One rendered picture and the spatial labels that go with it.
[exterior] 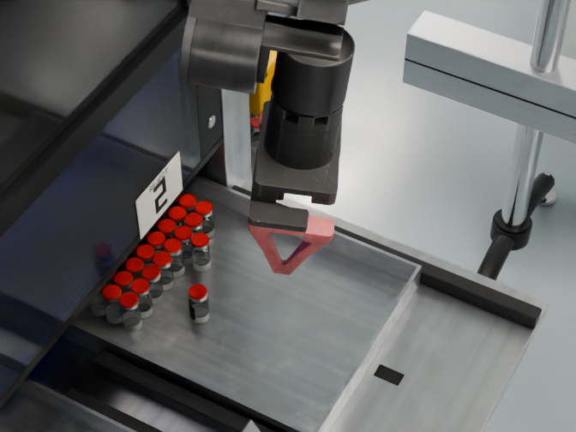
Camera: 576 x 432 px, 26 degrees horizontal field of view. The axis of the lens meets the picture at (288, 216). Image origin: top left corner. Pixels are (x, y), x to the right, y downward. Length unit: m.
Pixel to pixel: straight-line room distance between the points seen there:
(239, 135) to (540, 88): 0.88
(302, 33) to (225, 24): 0.06
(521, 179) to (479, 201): 0.35
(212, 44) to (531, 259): 1.82
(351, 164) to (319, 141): 1.86
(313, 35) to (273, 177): 0.12
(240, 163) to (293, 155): 0.55
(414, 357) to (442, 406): 0.07
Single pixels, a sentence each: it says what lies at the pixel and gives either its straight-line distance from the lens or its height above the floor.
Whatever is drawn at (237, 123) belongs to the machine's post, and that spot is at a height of 0.99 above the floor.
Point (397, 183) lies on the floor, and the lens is 2.79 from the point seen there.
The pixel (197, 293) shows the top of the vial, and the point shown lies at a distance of 1.38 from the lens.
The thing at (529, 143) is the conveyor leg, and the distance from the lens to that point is 2.37.
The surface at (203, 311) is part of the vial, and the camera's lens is 1.39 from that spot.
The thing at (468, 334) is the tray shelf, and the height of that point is 0.88.
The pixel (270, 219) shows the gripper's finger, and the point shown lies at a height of 1.28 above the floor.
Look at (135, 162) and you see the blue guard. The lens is 1.28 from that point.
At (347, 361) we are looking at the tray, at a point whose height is 0.88.
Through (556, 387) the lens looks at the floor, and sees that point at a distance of 2.48.
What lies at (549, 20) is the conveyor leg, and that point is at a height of 0.67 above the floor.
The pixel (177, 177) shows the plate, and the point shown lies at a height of 1.02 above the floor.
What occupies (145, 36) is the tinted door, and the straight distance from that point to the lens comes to 1.23.
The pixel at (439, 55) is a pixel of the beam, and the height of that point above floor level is 0.53.
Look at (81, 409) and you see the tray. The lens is 1.32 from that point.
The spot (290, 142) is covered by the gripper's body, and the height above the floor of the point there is 1.33.
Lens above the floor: 2.00
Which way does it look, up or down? 48 degrees down
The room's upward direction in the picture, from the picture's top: straight up
